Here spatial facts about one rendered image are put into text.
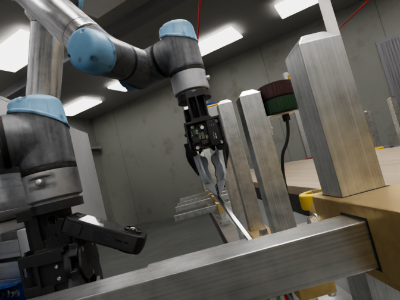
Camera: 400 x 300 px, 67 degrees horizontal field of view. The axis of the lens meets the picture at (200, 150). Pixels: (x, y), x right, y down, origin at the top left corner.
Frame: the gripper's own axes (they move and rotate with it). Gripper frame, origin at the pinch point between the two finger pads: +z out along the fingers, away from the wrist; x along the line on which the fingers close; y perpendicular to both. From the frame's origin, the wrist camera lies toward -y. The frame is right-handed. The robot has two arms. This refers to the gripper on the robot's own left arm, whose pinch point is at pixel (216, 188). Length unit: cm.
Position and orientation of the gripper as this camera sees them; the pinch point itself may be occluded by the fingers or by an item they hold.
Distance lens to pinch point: 64.3
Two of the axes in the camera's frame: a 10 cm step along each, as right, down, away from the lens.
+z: 2.5, 9.7, -0.8
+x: 9.7, -2.4, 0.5
